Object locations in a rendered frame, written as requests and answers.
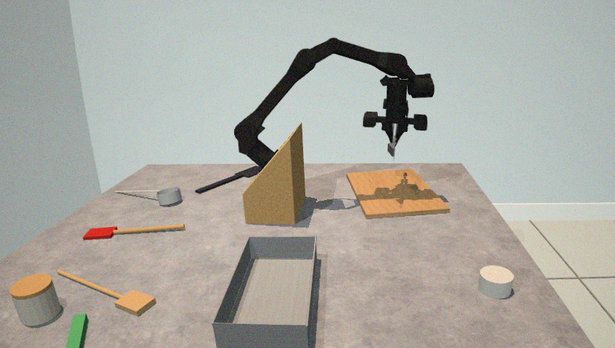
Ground grey tongs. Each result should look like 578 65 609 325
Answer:
387 123 397 158

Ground red spatula with wooden handle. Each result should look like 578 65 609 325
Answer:
83 224 185 240

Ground green rectangular bar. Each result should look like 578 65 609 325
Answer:
66 313 88 348

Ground grey saucepan with long thin handle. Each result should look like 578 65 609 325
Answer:
114 187 182 205

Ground grey cylinder with cream top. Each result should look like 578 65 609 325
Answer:
477 265 514 299

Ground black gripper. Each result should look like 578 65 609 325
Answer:
363 99 427 146

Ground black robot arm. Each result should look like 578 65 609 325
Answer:
234 38 434 172

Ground grey cylinder with orange lid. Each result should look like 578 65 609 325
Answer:
9 274 61 326

